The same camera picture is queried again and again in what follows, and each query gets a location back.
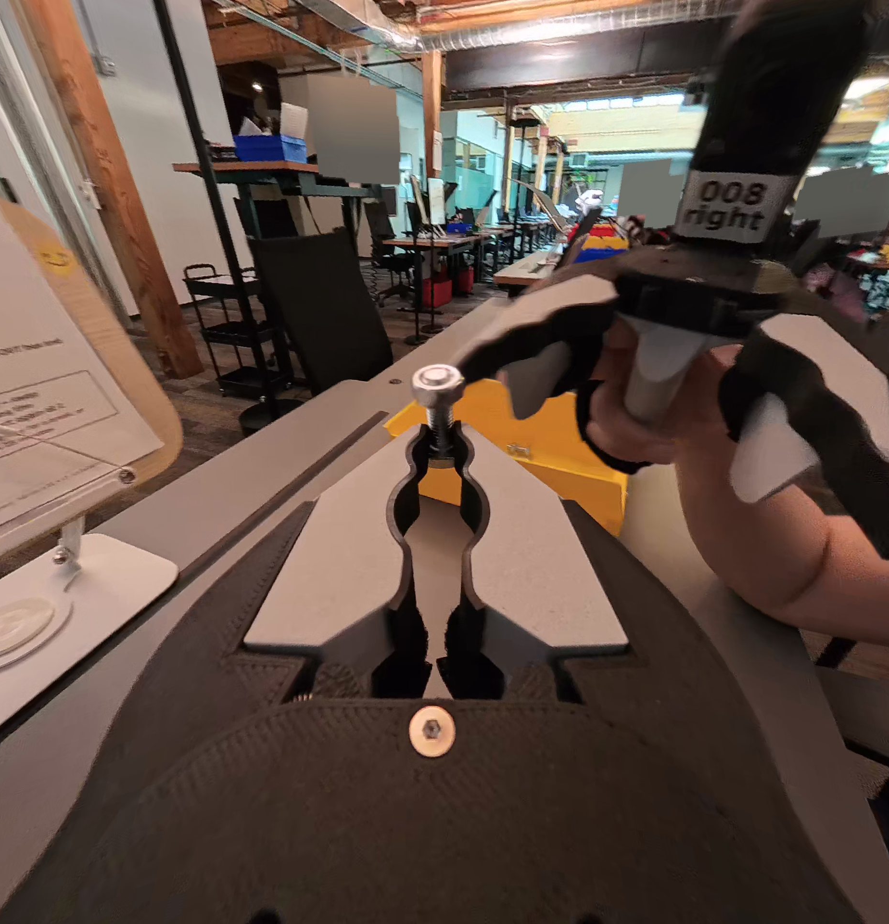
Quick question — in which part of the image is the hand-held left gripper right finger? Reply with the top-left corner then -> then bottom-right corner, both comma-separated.
443,423 -> 629,680

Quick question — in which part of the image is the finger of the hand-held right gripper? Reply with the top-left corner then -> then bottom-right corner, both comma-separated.
717,312 -> 889,562
453,273 -> 622,421

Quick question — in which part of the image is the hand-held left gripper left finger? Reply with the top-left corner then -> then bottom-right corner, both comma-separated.
242,424 -> 436,680

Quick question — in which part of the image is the yellow plastic bin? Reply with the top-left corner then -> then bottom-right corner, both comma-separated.
384,379 -> 629,537

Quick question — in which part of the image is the person's right forearm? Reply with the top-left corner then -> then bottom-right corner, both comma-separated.
674,433 -> 889,648

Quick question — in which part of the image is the person's right hand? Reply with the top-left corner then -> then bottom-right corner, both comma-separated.
586,321 -> 743,472

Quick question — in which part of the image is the wooden office desk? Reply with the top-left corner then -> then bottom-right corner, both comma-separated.
383,232 -> 490,334

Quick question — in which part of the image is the black office chair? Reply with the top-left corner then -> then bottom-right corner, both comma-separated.
364,201 -> 418,306

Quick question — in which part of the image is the black leaning panel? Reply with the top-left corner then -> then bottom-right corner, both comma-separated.
248,227 -> 395,397

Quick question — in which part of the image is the black utility cart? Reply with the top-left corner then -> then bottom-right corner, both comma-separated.
183,263 -> 295,399

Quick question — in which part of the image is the printed instruction sheet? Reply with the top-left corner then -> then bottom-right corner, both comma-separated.
0,209 -> 165,537

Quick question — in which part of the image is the black slanted pole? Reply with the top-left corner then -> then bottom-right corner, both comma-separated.
152,0 -> 287,405

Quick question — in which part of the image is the wooden post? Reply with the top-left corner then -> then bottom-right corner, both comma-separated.
15,0 -> 205,381
420,51 -> 446,179

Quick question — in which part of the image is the wooden desk with teal frame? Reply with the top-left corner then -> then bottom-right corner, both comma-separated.
174,160 -> 388,241

